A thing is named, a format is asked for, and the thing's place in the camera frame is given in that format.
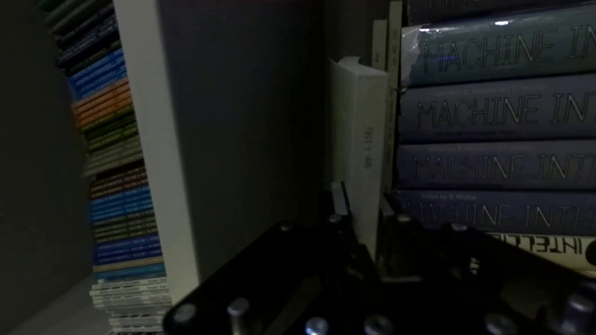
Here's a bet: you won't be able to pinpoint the teal glossy Machine Intelligence book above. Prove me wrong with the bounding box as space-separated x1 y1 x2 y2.
399 6 596 90

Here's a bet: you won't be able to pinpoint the orange journal volumes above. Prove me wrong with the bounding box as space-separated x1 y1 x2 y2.
71 81 136 135

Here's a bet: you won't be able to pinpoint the dark green journal volumes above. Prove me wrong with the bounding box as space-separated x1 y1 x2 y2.
92 213 161 246

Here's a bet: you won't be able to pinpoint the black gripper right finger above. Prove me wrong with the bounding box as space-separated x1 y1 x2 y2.
377 194 412 258

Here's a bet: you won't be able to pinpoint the blue journal volumes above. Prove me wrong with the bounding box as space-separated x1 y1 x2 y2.
88 185 157 228
92 233 166 269
66 47 131 103

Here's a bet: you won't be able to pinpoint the white journal volumes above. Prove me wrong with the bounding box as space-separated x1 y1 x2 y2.
88 276 174 321

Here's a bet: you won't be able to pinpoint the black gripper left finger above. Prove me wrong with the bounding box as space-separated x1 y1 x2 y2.
319 181 362 248

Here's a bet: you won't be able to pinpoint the grey metal bookshelf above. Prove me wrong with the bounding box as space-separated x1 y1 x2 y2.
0 0 406 335

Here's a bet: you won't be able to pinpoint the dark brown journal volumes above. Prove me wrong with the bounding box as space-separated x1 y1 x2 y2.
88 161 151 202

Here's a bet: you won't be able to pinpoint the cream Machine Intelligence 2 book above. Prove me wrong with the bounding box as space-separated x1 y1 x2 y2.
487 230 596 278

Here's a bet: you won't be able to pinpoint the pale cream book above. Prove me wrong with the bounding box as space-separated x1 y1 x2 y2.
326 55 392 259

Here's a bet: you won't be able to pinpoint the teal blue journal volume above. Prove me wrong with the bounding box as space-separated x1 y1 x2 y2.
94 263 168 284

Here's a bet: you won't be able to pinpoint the cream thin flat book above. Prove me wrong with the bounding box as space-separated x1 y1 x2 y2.
382 0 406 196
371 17 392 71

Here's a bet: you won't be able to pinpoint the black white patterned journal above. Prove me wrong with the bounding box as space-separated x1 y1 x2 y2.
105 312 174 335

